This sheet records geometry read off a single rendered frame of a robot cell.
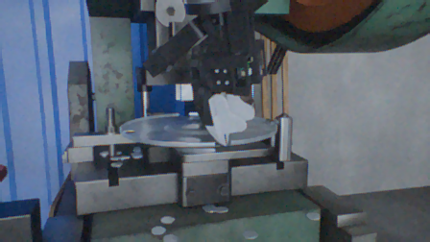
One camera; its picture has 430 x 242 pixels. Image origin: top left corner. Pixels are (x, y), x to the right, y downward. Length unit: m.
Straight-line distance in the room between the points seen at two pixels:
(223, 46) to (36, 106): 1.55
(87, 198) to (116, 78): 0.37
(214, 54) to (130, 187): 0.31
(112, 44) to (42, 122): 1.06
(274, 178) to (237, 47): 0.36
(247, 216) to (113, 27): 0.56
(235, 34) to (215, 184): 0.31
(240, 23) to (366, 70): 2.08
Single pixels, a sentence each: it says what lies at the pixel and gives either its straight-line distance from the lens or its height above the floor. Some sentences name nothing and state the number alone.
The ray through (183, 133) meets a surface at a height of 0.78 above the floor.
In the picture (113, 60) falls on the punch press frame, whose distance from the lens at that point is 0.93.
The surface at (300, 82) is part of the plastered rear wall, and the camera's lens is 2.22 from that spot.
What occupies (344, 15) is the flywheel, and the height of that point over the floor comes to 1.00.
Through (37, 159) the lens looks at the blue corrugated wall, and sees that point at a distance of 1.98.
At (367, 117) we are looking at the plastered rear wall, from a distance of 2.53.
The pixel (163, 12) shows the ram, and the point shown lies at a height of 0.99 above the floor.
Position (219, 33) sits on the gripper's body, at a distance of 0.45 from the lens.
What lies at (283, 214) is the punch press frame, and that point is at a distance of 0.65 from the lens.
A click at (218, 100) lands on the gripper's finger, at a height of 0.86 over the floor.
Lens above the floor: 0.91
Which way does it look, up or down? 10 degrees down
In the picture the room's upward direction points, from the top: straight up
